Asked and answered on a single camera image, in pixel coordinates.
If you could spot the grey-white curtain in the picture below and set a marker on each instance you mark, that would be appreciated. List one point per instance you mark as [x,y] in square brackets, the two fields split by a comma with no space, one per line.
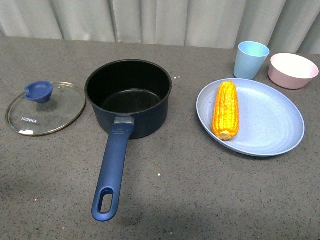
[283,25]

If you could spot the dark blue saucepan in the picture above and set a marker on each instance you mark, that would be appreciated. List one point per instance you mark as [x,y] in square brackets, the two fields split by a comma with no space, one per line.
[130,99]

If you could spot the glass lid blue knob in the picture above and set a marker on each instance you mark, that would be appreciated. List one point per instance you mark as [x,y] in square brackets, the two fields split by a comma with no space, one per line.
[45,107]

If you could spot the pink bowl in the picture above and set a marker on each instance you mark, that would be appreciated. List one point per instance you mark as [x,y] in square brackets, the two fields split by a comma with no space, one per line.
[291,71]

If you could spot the light blue plate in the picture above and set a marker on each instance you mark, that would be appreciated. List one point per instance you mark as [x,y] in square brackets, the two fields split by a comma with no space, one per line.
[270,124]

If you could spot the light blue cup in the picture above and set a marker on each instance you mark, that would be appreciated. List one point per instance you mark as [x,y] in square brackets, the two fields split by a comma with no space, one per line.
[249,59]

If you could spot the yellow corn cob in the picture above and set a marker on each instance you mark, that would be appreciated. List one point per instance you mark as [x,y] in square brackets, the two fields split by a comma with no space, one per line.
[226,113]

